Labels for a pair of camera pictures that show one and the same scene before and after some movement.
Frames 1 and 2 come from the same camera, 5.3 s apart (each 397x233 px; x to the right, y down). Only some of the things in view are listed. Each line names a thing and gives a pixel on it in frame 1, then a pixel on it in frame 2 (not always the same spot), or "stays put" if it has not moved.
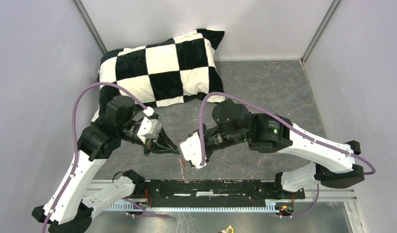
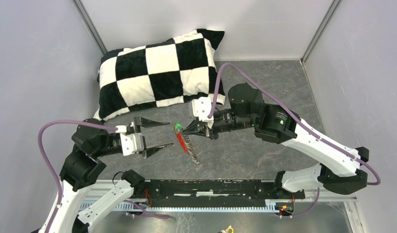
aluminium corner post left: [90, 26] stays put
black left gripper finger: [163, 136] to [140, 122]
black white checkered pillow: [182, 68] stays put
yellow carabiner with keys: [226, 230] stays put
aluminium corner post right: [326, 19] stays put
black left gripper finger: [175, 151] to [147, 152]
